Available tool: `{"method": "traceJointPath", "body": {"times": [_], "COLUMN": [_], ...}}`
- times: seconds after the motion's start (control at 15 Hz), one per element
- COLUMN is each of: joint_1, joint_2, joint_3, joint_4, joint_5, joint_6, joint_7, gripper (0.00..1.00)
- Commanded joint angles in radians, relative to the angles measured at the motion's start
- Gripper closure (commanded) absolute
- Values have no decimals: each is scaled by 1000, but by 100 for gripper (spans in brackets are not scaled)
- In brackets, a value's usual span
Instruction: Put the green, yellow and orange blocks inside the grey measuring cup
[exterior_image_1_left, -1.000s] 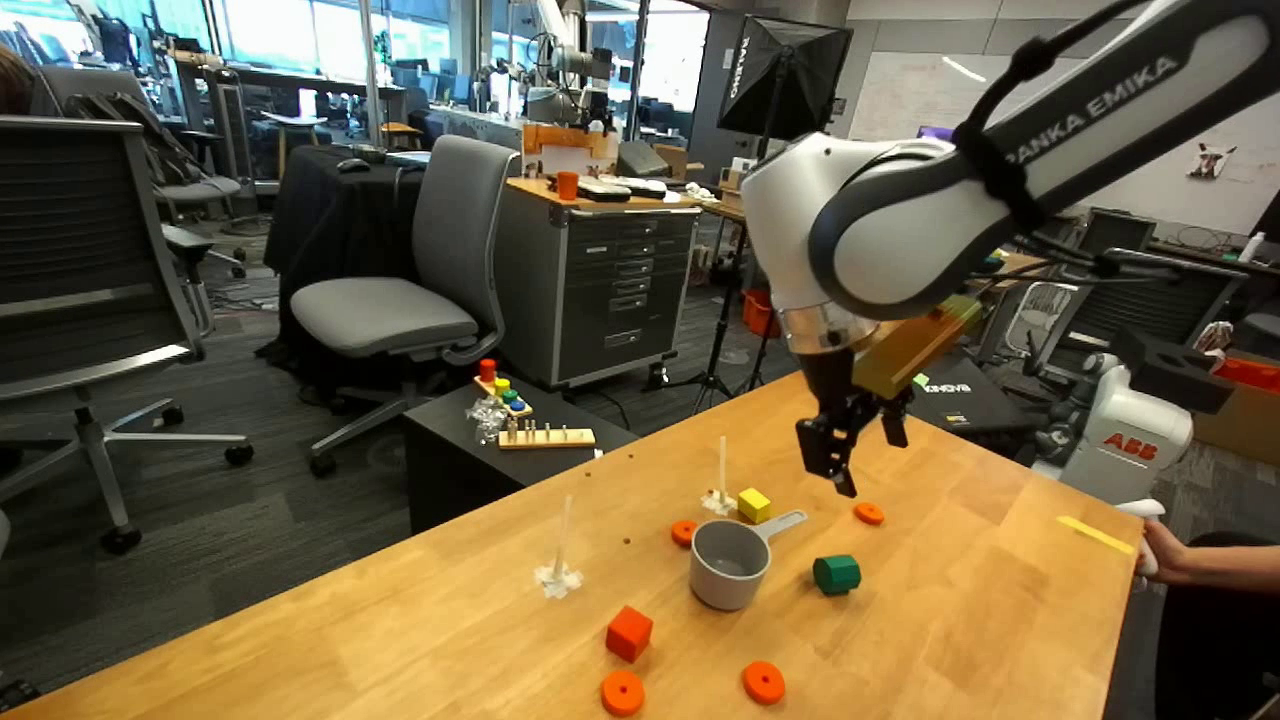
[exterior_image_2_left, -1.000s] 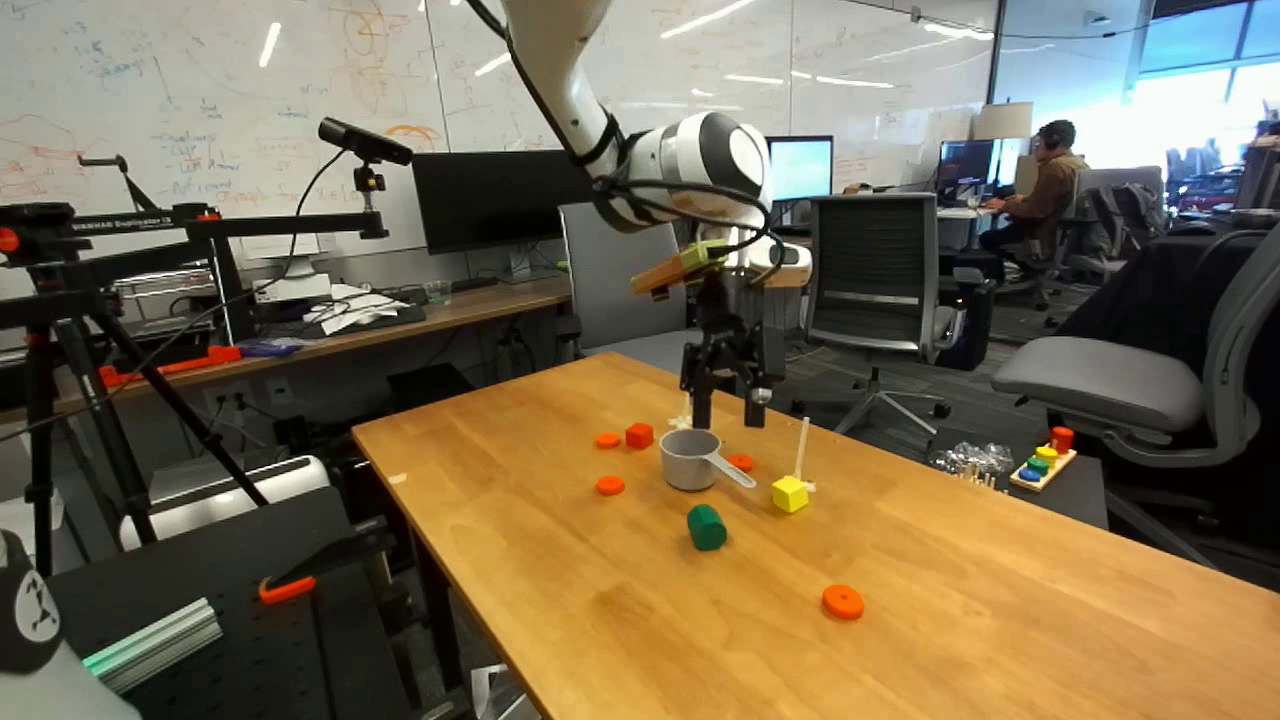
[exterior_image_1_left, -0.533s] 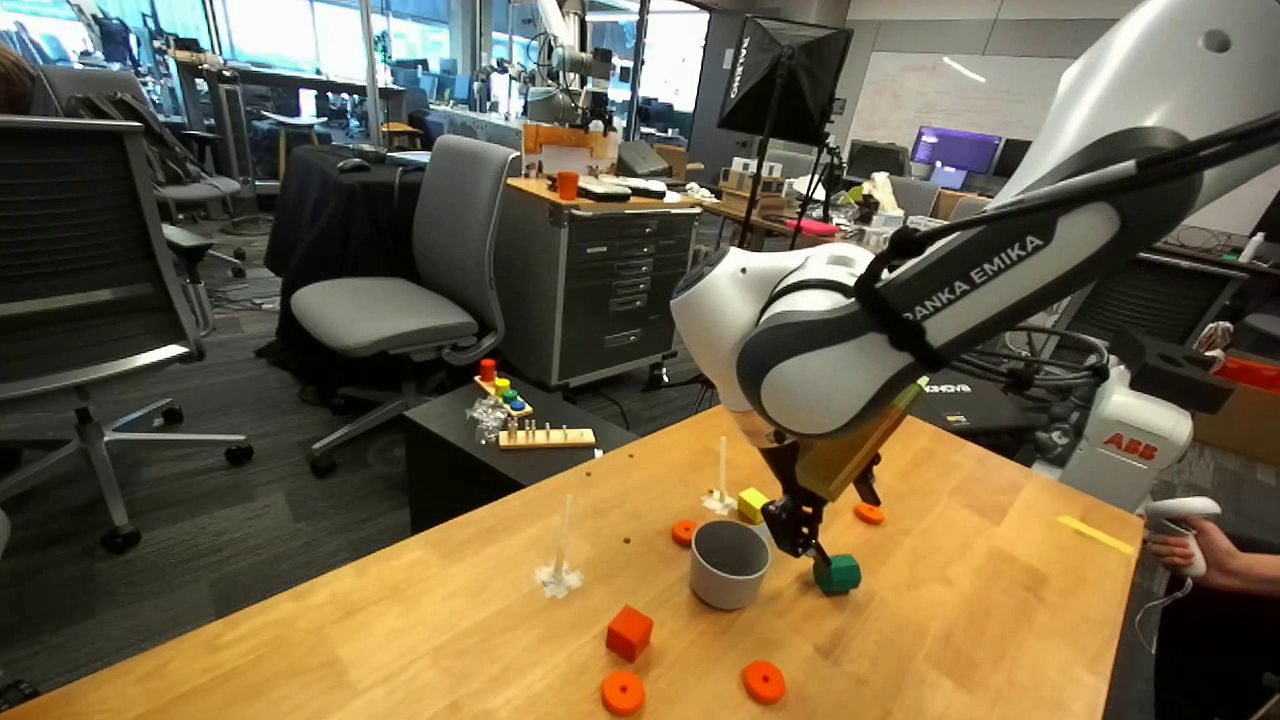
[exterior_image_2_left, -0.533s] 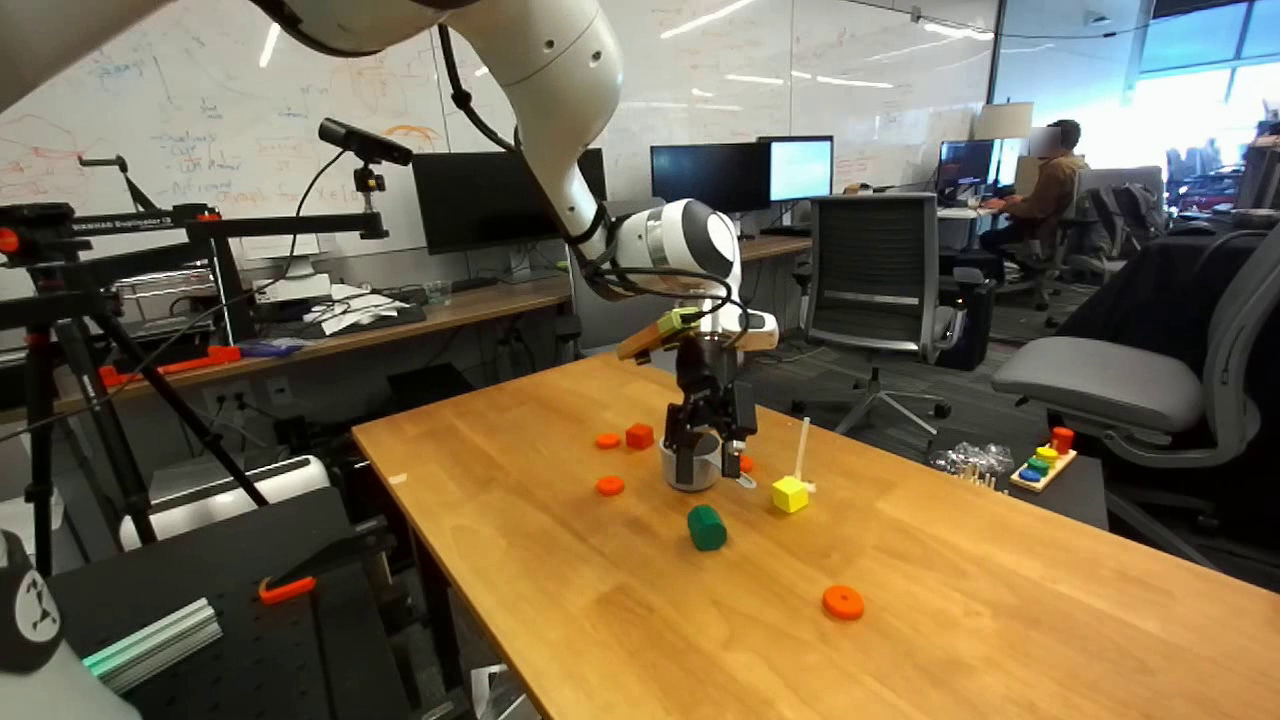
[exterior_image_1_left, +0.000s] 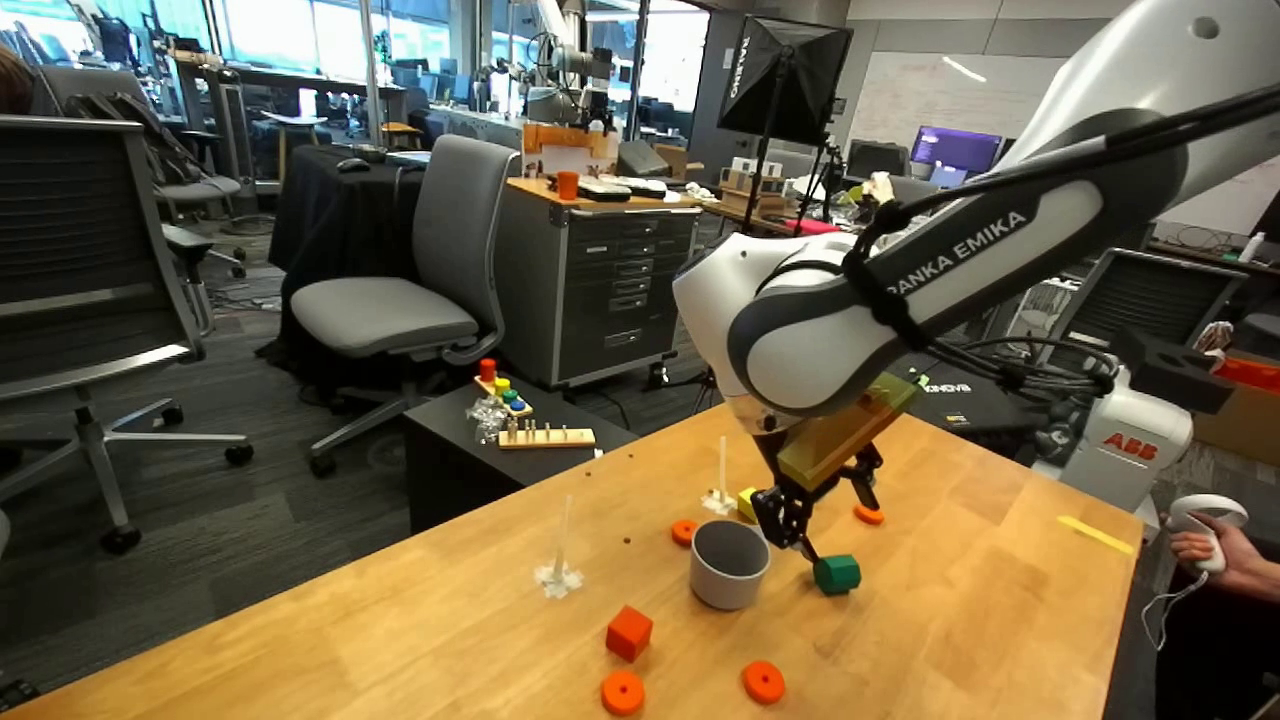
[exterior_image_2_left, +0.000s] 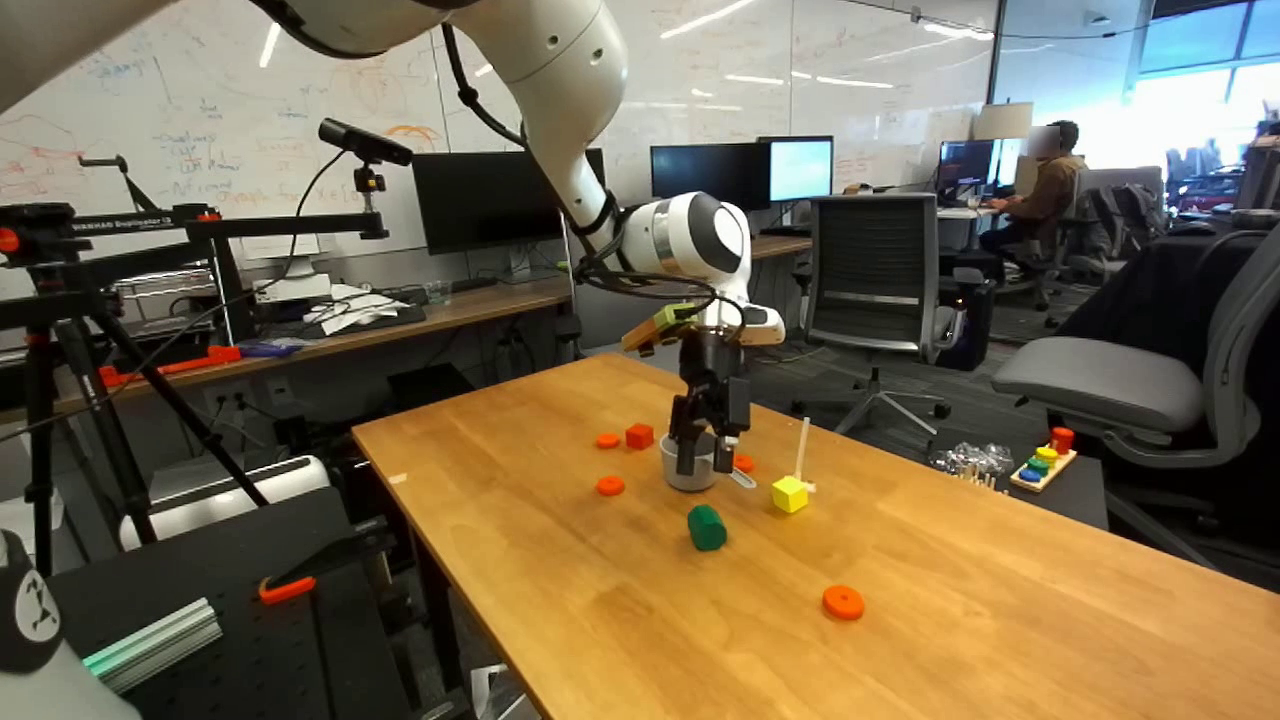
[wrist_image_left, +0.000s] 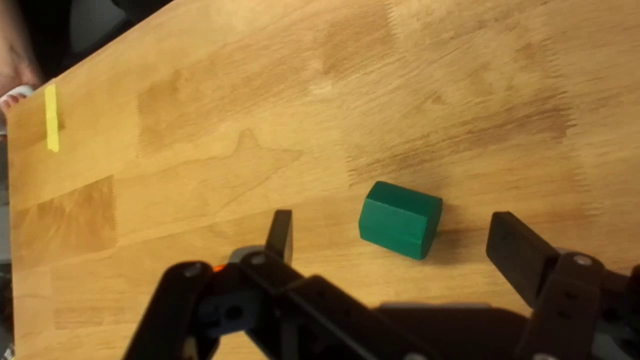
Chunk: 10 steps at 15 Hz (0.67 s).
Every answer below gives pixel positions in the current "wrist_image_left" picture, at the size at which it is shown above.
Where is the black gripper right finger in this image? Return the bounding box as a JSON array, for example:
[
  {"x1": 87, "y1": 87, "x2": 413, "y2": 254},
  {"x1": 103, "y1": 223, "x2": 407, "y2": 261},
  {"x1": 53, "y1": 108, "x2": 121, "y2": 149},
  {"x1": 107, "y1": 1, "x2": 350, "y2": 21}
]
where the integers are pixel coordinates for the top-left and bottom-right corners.
[{"x1": 484, "y1": 209, "x2": 640, "y2": 360}]

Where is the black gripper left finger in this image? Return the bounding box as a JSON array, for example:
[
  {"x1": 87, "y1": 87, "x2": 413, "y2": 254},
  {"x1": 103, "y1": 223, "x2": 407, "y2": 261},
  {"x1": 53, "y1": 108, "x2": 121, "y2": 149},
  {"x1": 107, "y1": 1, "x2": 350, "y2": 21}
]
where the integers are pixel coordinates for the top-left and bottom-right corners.
[{"x1": 123, "y1": 207, "x2": 428, "y2": 360}]

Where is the green block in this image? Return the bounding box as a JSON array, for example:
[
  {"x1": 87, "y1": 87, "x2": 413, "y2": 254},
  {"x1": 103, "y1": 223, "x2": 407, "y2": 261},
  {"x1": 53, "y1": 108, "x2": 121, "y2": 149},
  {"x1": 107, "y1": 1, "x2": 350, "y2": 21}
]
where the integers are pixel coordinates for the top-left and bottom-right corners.
[{"x1": 358, "y1": 180, "x2": 445, "y2": 261}]

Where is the yellow tape strip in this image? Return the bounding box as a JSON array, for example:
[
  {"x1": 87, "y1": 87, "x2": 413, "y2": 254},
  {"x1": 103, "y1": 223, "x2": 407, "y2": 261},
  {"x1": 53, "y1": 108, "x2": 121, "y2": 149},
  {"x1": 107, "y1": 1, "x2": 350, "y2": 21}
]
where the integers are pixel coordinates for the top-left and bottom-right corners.
[{"x1": 42, "y1": 82, "x2": 64, "y2": 153}]

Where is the person in dark clothing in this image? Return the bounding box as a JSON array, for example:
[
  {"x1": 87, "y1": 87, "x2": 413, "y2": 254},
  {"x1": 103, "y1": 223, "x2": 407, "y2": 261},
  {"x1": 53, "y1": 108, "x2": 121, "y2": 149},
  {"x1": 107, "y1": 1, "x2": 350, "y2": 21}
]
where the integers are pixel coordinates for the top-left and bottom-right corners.
[{"x1": 0, "y1": 0, "x2": 176, "y2": 115}]

